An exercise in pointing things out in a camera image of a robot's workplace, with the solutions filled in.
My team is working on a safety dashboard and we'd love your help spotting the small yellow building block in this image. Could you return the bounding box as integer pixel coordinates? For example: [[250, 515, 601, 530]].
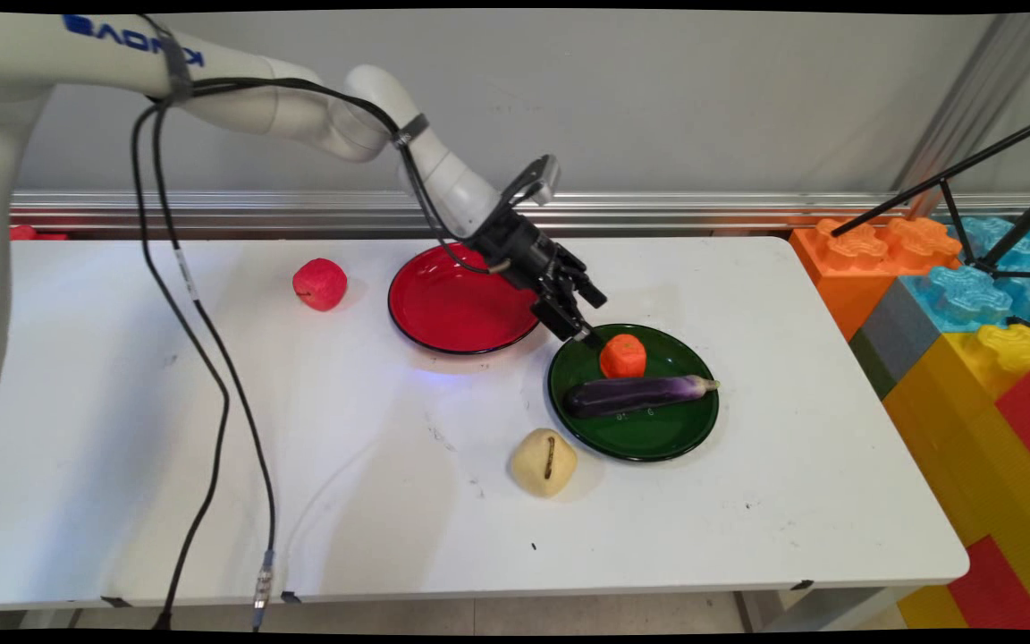
[[895, 586, 968, 631]]

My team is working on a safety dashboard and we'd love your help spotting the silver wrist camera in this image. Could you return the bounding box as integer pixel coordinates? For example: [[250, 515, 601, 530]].
[[502, 154, 563, 208]]

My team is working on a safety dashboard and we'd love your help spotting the blue building block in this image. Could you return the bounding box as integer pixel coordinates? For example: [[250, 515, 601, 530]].
[[899, 215, 1030, 334]]

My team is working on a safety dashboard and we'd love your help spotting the large yellow building block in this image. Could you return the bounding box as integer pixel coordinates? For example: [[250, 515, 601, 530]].
[[882, 322, 1030, 631]]

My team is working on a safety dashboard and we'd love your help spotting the dark green building block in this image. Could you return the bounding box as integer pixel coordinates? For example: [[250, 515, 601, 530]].
[[848, 329, 897, 400]]

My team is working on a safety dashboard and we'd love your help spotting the green plate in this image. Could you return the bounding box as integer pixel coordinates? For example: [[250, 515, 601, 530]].
[[547, 323, 720, 463]]

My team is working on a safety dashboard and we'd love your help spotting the beige toy potato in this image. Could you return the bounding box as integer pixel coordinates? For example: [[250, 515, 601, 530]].
[[510, 428, 579, 498]]

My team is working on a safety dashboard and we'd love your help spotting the black tripod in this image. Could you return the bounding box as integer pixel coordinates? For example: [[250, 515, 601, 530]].
[[828, 107, 1030, 284]]

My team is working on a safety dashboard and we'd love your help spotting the orange building block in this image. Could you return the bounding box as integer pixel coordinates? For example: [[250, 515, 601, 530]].
[[788, 217, 963, 342]]

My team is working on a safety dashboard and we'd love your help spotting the orange toy fruit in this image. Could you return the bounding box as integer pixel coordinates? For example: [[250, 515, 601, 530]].
[[600, 334, 648, 380]]

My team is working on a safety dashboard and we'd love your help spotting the gray building block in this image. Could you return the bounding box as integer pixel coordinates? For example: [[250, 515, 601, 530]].
[[858, 279, 945, 387]]

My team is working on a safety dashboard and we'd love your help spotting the purple toy eggplant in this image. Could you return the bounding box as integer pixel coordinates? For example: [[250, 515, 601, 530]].
[[564, 374, 722, 420]]

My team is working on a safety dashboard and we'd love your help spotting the black upper arm cable strap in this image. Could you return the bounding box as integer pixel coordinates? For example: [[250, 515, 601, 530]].
[[160, 34, 196, 105]]

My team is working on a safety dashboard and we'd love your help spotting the white table leg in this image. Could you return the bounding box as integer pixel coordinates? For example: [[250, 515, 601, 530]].
[[734, 586, 920, 632]]

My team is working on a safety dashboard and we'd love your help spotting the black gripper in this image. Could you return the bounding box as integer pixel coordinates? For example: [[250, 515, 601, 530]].
[[469, 208, 609, 352]]

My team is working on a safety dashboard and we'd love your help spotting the red toy apple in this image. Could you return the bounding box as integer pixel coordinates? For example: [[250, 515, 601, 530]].
[[292, 258, 349, 312]]

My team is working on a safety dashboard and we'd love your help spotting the red plate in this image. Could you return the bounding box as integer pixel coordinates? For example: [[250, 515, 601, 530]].
[[387, 241, 543, 356]]

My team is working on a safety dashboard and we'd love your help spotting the horizontal aluminium rail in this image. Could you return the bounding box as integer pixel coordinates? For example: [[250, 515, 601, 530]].
[[10, 190, 1030, 239]]

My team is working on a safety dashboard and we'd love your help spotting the black forearm cable strap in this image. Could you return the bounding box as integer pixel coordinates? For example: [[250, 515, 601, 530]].
[[392, 113, 432, 149]]

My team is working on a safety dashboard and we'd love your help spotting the black cable with silver connector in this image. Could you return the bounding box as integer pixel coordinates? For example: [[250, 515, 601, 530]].
[[150, 76, 561, 632]]

